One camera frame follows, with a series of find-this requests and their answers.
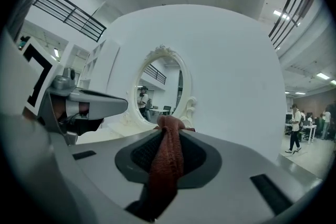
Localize person's left hand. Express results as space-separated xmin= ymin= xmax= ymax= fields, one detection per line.
xmin=52 ymin=100 xmax=90 ymax=124

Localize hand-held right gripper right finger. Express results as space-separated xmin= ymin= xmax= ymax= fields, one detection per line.
xmin=167 ymin=130 xmax=307 ymax=221

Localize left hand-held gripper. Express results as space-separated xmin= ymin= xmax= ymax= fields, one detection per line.
xmin=15 ymin=36 xmax=129 ymax=145

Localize white cubby shelf unit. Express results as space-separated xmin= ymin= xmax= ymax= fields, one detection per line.
xmin=78 ymin=39 xmax=122 ymax=92

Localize black metal railing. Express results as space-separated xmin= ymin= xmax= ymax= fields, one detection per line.
xmin=268 ymin=0 xmax=316 ymax=50
xmin=33 ymin=0 xmax=108 ymax=43

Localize white desk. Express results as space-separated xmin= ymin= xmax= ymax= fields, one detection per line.
xmin=285 ymin=124 xmax=318 ymax=144

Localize white dressing table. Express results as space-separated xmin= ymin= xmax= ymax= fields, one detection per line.
xmin=76 ymin=120 xmax=158 ymax=145

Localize reddish brown cloth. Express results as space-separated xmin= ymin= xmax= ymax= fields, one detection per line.
xmin=148 ymin=115 xmax=196 ymax=205

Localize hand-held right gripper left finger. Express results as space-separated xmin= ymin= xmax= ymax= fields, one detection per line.
xmin=68 ymin=129 xmax=164 ymax=220

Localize oval mirror ornate white frame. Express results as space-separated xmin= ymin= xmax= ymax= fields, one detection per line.
xmin=125 ymin=44 xmax=198 ymax=132

